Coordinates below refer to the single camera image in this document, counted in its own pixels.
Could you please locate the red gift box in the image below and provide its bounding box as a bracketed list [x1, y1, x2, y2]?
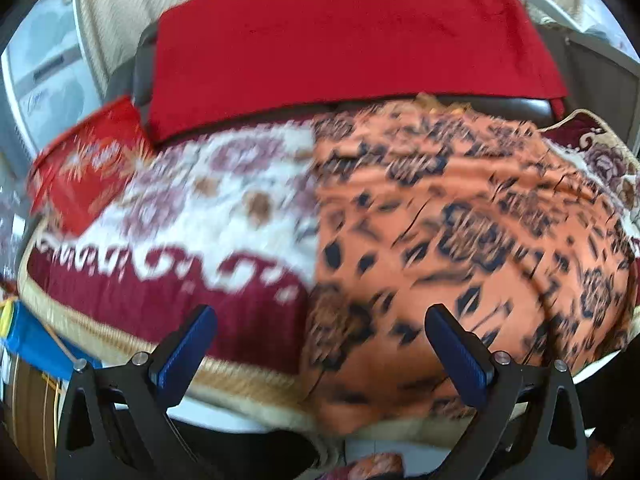
[26, 96, 157, 236]

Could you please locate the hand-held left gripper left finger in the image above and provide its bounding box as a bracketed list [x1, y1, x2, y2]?
[55, 304, 226, 480]

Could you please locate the white rack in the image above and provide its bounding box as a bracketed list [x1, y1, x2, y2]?
[500, 0, 640, 83]

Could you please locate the blue yellow toy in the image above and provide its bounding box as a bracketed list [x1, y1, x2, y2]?
[0, 297, 101, 382]

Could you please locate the white standing air conditioner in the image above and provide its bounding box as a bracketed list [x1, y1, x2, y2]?
[0, 0, 108, 173]

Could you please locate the orange patterned garment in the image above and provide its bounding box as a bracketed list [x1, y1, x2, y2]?
[299, 92, 636, 436]

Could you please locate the floral maroon white blanket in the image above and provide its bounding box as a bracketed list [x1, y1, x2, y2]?
[17, 107, 640, 456]

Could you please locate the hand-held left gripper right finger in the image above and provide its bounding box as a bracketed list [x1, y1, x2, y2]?
[424, 304, 588, 480]

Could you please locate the brown wooden panel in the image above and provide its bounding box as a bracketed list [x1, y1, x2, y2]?
[537, 27, 640, 128]

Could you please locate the dark leather sofa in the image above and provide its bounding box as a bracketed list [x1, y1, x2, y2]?
[131, 25, 568, 123]

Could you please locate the red cloth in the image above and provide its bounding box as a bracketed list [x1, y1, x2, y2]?
[147, 0, 571, 148]

